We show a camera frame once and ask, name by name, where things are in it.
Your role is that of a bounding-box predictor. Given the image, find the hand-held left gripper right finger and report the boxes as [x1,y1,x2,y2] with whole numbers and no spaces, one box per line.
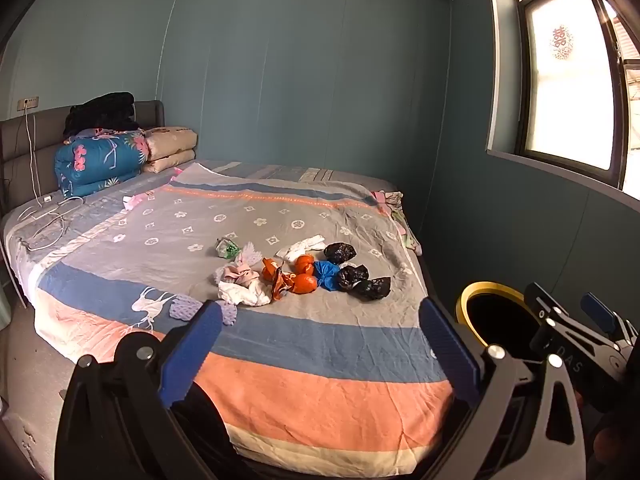
[419,297,587,480]

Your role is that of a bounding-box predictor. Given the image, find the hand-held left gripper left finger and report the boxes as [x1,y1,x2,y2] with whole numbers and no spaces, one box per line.
[54,300,231,480]

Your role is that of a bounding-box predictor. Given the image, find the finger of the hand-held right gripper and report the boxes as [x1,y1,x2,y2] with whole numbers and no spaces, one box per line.
[524,282,618,356]
[581,292,640,343]

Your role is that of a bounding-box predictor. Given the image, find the purple foam fruit net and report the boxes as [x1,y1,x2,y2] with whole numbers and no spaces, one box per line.
[169,294,237,326]

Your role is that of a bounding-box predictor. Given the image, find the yellow rimmed black trash bin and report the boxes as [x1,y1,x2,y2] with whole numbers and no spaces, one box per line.
[455,282,548,361]

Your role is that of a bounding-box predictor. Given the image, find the black plastic bag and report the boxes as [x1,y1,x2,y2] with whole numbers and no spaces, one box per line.
[335,263,370,291]
[352,276,392,302]
[323,242,357,266]

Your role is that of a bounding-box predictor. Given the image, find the orange foil wrapper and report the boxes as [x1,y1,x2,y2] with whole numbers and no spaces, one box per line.
[261,257,296,301]

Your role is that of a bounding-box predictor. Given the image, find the blue plastic bag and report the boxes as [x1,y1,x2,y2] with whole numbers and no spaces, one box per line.
[313,260,346,292]

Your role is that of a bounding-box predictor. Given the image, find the white sock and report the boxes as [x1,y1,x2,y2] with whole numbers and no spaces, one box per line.
[276,234,326,262]

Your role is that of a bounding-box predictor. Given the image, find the striped flower print bedsheet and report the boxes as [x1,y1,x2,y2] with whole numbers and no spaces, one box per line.
[34,161,457,467]

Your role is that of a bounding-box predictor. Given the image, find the floral cloth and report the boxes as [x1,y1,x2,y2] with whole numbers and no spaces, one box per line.
[369,188,422,254]

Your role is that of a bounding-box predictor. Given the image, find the beige folded quilt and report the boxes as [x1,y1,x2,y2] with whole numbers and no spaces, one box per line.
[141,126,199,175]

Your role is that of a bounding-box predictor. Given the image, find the blue floral folded quilt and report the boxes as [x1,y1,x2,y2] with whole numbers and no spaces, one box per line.
[53,127,151,199]

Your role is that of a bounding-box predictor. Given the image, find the window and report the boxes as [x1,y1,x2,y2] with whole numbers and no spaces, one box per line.
[484,0,640,202]

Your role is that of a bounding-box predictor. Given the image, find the black clothing pile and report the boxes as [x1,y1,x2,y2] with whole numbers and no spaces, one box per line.
[63,91,144,137]

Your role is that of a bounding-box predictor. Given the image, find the grey padded headboard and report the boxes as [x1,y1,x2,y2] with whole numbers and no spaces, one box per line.
[0,100,166,211]

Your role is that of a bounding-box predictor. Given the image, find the red window sticker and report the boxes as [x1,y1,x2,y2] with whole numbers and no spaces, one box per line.
[548,24,576,61]

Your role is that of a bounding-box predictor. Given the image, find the white charging cable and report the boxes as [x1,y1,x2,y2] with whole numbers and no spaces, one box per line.
[19,107,85,252]

